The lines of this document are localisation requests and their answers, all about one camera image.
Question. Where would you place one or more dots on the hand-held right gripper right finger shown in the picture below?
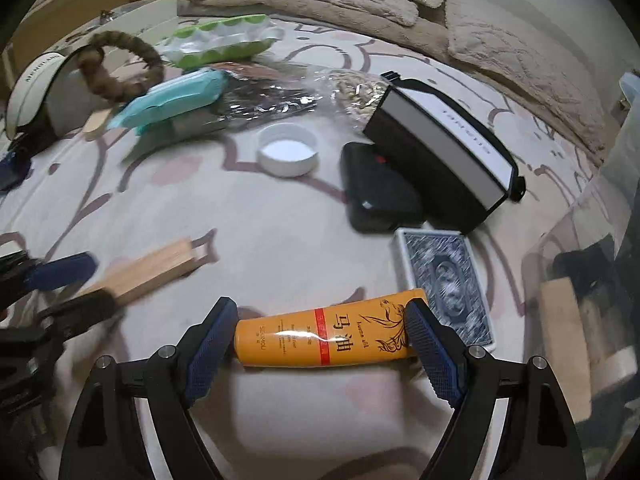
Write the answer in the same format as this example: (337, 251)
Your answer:
(430, 345)

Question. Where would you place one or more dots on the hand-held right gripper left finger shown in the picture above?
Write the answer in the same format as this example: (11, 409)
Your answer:
(207, 345)

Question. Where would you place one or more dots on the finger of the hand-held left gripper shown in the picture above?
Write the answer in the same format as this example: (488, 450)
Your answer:
(85, 310)
(65, 270)

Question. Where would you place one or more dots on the wooden block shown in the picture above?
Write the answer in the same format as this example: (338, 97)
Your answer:
(150, 265)

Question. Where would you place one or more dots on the orange cream tube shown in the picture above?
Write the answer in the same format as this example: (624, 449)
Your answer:
(300, 335)

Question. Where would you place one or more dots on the clear plastic container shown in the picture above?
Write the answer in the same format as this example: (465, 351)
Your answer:
(615, 135)

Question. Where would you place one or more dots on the blue playing card deck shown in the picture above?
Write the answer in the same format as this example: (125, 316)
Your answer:
(440, 270)

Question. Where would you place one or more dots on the black power bank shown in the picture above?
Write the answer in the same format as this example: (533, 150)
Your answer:
(380, 190)

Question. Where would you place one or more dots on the black item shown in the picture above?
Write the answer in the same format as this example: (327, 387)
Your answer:
(585, 262)

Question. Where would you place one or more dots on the black pouch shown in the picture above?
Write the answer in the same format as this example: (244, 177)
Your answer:
(515, 190)

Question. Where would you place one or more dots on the beige visor cap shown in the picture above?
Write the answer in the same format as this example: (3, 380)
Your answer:
(35, 85)

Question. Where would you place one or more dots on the black and white box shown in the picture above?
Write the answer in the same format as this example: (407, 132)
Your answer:
(450, 150)

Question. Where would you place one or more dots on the teal wet wipes pack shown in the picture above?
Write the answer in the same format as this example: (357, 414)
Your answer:
(170, 97)

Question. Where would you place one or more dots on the white jar lid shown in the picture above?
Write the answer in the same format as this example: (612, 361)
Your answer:
(287, 152)

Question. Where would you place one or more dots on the brown braided headband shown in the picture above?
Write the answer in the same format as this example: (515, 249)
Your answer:
(145, 55)

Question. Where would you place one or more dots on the beige comforter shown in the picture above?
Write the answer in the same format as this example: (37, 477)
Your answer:
(560, 120)

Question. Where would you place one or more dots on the wooden shelf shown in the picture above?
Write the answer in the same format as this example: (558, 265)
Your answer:
(75, 5)

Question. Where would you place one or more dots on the bag of gold clips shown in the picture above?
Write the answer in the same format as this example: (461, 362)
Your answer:
(355, 90)

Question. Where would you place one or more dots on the white storage box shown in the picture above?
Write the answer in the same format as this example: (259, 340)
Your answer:
(145, 15)

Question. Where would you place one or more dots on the green white wipes pack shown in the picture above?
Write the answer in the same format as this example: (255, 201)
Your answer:
(220, 42)

